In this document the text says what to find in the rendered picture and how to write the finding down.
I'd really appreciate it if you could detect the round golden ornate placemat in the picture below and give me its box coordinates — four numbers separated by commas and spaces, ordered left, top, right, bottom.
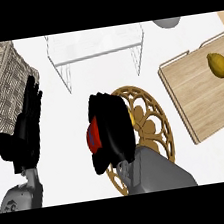
94, 80, 181, 199

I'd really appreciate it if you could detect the white wire tiered shelf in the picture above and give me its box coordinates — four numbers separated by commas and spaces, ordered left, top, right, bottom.
43, 22, 151, 97

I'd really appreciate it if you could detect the yellow lemon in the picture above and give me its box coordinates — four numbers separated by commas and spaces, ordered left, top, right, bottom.
206, 51, 224, 81

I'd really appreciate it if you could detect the woven wicker basket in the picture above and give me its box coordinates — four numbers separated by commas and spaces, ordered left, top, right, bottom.
0, 37, 51, 157

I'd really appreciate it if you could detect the red can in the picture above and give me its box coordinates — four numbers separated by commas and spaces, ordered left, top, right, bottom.
83, 115, 104, 157

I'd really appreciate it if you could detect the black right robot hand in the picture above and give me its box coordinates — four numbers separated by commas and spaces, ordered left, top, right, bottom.
82, 88, 140, 177

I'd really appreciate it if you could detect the grey round object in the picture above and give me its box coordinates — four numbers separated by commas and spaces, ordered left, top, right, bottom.
152, 17, 183, 31

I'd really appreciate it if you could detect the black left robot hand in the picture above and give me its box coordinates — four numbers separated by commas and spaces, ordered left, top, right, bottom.
0, 74, 54, 177

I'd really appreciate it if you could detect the wooden cutting board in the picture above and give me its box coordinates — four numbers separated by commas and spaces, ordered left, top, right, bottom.
153, 31, 224, 150

